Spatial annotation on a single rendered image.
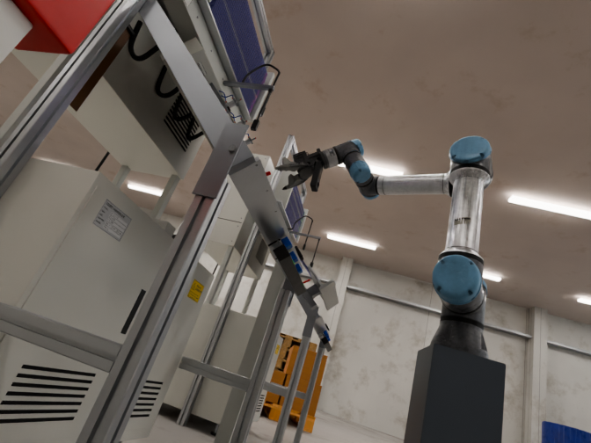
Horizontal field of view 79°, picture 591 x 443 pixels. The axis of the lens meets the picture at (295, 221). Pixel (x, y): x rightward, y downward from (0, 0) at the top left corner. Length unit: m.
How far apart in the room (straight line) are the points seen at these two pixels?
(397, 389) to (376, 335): 1.34
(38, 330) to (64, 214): 0.25
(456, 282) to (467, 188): 0.30
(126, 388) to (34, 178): 0.54
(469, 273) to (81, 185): 0.93
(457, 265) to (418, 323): 9.32
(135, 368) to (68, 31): 0.46
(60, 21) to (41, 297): 0.51
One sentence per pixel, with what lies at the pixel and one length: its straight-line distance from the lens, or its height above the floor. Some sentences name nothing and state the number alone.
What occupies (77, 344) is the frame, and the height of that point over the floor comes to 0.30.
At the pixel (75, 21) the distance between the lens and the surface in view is 0.58.
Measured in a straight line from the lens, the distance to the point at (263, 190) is 0.83.
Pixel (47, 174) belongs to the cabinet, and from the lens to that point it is 0.96.
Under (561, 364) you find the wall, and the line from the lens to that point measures 11.50.
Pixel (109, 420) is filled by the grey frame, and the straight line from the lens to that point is 0.62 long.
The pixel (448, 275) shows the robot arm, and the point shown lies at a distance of 1.02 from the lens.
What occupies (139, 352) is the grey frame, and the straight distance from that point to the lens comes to 0.61.
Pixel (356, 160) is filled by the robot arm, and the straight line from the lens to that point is 1.37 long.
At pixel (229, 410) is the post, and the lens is 1.58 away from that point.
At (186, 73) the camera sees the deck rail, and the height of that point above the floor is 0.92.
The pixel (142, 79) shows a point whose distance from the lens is 1.46.
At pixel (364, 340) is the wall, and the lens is 10.00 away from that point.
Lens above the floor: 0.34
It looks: 24 degrees up
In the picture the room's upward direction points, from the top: 19 degrees clockwise
